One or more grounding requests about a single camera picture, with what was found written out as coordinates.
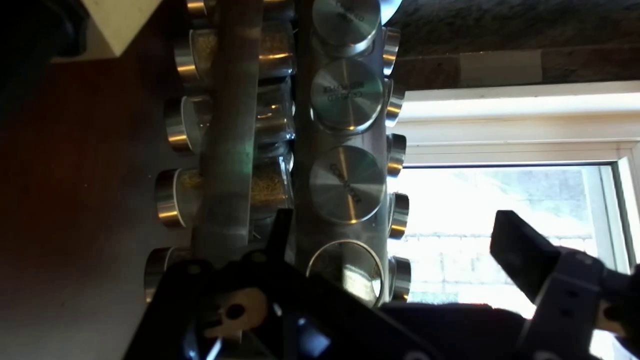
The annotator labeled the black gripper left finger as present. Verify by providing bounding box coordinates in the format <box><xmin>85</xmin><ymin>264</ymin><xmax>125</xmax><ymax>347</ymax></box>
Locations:
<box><xmin>122</xmin><ymin>207</ymin><xmax>442</xmax><ymax>360</ymax></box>

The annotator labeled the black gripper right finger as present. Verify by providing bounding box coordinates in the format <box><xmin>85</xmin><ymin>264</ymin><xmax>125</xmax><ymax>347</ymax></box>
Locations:
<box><xmin>487</xmin><ymin>207</ymin><xmax>640</xmax><ymax>360</ymax></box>

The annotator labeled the steel-capped glass spice bottle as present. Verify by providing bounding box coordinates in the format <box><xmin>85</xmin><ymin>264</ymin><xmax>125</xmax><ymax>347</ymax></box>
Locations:
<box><xmin>161</xmin><ymin>95</ymin><xmax>296</xmax><ymax>157</ymax></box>
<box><xmin>172</xmin><ymin>27</ymin><xmax>296</xmax><ymax>88</ymax></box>
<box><xmin>384</xmin><ymin>77</ymin><xmax>407</xmax><ymax>128</ymax></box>
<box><xmin>380</xmin><ymin>25</ymin><xmax>402</xmax><ymax>76</ymax></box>
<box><xmin>309</xmin><ymin>0</ymin><xmax>384</xmax><ymax>58</ymax></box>
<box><xmin>181</xmin><ymin>0</ymin><xmax>221</xmax><ymax>18</ymax></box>
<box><xmin>307</xmin><ymin>58</ymin><xmax>387</xmax><ymax>136</ymax></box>
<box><xmin>153</xmin><ymin>166</ymin><xmax>296</xmax><ymax>228</ymax></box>
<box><xmin>386</xmin><ymin>131</ymin><xmax>407</xmax><ymax>177</ymax></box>
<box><xmin>386</xmin><ymin>254</ymin><xmax>413</xmax><ymax>302</ymax></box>
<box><xmin>306</xmin><ymin>142</ymin><xmax>390</xmax><ymax>226</ymax></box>
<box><xmin>386</xmin><ymin>189</ymin><xmax>411</xmax><ymax>240</ymax></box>
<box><xmin>142</xmin><ymin>244</ymin><xmax>201</xmax><ymax>302</ymax></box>

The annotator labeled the steel revolving spice rack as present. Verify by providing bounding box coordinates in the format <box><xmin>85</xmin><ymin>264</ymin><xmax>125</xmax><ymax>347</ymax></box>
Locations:
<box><xmin>142</xmin><ymin>0</ymin><xmax>413</xmax><ymax>307</ymax></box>

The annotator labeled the white framed window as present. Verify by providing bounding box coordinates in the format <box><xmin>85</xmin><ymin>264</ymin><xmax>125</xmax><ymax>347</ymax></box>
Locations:
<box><xmin>391</xmin><ymin>77</ymin><xmax>640</xmax><ymax>307</ymax></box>

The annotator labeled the wooden knife block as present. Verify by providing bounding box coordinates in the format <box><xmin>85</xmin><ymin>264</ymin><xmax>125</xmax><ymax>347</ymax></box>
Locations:
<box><xmin>48</xmin><ymin>0</ymin><xmax>166</xmax><ymax>58</ymax></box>

